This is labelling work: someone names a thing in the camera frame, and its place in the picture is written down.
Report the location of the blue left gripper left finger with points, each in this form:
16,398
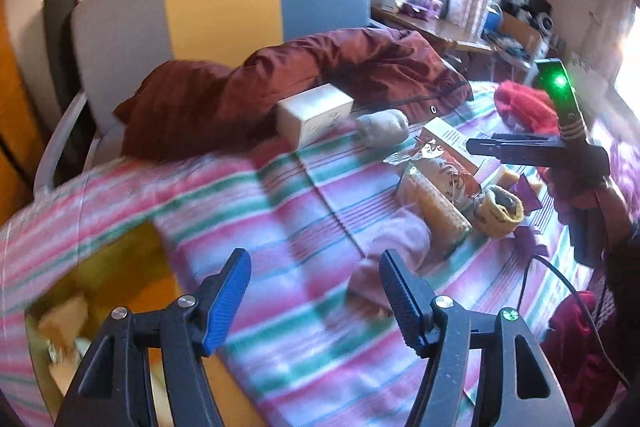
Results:
221,296

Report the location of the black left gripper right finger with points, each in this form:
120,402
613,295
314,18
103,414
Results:
410,299

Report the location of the yellow sock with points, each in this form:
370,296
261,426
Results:
497,212

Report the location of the beige sock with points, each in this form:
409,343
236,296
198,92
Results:
383,129

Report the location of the white cardboard box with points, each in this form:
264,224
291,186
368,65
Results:
305,117

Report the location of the white box blue print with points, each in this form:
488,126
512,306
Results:
454,142

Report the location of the wooden desk with clutter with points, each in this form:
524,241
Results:
444,35

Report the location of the person's right hand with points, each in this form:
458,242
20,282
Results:
609,221

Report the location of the red cloth garment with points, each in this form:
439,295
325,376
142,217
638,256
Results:
530,108

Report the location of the striped bed sheet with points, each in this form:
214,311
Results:
303,354

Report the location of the gold metal tray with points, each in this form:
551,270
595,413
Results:
116,342

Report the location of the purple ribbon bow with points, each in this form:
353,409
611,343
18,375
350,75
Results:
529,242

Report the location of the magenta fleece garment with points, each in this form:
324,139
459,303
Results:
582,360

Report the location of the dark red jacket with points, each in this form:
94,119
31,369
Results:
189,108

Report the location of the orange wooden wardrobe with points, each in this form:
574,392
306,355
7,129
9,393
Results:
20,132

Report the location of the grey yellow blue headboard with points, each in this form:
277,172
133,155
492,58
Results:
117,43

